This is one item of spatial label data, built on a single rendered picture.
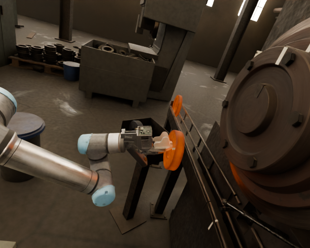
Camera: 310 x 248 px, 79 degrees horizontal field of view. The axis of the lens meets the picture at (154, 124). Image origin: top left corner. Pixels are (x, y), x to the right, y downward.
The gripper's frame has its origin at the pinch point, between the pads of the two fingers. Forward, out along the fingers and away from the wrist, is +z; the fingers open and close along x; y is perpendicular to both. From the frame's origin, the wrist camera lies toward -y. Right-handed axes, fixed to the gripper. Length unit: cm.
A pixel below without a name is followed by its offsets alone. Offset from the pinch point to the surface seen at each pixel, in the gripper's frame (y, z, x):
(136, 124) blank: -5.7, -16.3, 29.3
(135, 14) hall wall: 85, -61, 979
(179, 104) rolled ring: -16, 16, 81
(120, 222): -78, -30, 23
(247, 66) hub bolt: 31.8, 15.7, -12.1
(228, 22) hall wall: 48, 399, 978
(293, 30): 39.8, 27.4, -8.4
